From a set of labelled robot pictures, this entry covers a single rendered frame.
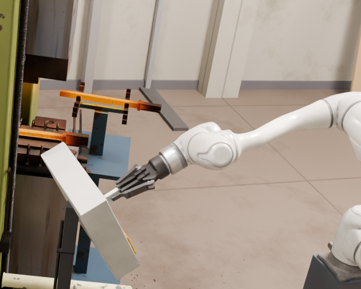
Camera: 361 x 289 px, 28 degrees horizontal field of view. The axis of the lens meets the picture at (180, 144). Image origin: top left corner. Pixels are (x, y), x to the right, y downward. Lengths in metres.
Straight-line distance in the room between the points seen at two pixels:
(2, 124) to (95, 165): 1.06
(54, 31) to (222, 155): 0.67
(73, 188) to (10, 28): 0.47
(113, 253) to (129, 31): 3.74
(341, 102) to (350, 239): 0.62
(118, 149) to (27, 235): 0.81
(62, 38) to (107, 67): 3.36
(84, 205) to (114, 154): 1.36
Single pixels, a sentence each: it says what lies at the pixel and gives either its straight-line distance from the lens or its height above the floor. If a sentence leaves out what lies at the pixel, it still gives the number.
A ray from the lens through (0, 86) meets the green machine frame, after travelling 2.12.
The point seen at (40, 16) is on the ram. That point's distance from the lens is 2.32.
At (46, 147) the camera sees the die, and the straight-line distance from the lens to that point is 2.60.
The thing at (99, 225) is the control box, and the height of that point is 1.12.
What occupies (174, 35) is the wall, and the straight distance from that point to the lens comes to 5.78.
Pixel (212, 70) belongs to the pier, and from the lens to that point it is 5.82.
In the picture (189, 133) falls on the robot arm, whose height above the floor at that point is 1.24.
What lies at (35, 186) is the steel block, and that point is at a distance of 2.58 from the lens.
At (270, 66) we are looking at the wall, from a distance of 6.30.
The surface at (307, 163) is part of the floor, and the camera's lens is 5.18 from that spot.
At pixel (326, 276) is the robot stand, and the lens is 2.97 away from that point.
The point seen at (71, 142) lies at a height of 0.99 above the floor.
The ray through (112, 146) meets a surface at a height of 0.68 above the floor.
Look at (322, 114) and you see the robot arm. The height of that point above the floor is 1.32.
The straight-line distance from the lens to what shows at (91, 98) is 3.16.
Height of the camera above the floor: 2.19
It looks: 26 degrees down
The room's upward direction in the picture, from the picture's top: 11 degrees clockwise
